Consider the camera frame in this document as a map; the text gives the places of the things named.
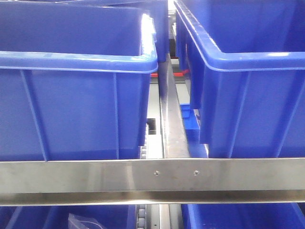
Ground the right blue bin close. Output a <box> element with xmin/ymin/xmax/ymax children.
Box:
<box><xmin>175</xmin><ymin>0</ymin><xmax>305</xmax><ymax>158</ymax></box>

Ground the blue bin close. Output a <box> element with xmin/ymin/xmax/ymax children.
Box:
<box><xmin>175</xmin><ymin>0</ymin><xmax>305</xmax><ymax>158</ymax></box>
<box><xmin>0</xmin><ymin>0</ymin><xmax>158</xmax><ymax>161</ymax></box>

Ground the steel shelf front rail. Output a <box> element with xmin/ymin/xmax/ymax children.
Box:
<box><xmin>0</xmin><ymin>158</ymin><xmax>305</xmax><ymax>206</ymax></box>

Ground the left blue bin close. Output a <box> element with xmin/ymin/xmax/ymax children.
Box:
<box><xmin>0</xmin><ymin>0</ymin><xmax>158</xmax><ymax>161</ymax></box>

